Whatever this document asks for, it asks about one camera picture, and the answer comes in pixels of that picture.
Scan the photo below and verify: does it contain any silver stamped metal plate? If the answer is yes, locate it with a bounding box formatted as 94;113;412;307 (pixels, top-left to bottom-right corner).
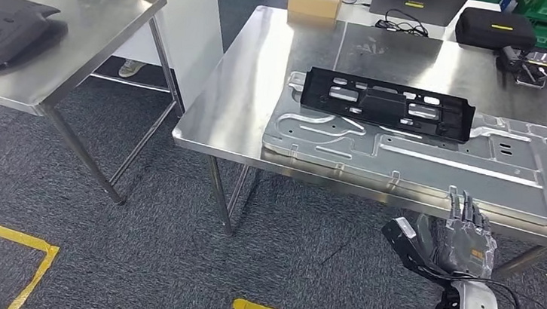
255;67;547;231

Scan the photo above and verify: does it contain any steel workbench table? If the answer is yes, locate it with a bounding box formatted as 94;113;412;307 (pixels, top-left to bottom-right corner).
160;0;547;287

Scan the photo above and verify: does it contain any black charger cable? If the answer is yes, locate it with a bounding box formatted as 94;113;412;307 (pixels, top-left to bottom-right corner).
374;6;432;38

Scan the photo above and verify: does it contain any person's foot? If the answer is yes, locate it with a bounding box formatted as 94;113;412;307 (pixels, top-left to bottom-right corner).
117;58;148;81

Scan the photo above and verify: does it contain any dark grey laptop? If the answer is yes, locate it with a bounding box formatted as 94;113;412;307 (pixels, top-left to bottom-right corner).
368;0;470;31

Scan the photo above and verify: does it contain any black handheld device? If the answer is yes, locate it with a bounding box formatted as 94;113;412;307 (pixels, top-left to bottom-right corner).
492;44;547;90

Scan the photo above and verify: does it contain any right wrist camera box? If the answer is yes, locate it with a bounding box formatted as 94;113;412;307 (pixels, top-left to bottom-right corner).
377;214;453;284

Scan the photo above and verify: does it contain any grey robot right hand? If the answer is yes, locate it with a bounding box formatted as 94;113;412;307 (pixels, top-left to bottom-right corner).
410;183;503;280

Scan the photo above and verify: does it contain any black plastic panel part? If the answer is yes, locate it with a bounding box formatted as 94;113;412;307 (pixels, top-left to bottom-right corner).
298;66;480;145

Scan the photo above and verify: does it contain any black zip case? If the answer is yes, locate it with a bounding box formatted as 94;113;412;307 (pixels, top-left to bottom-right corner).
453;5;541;55

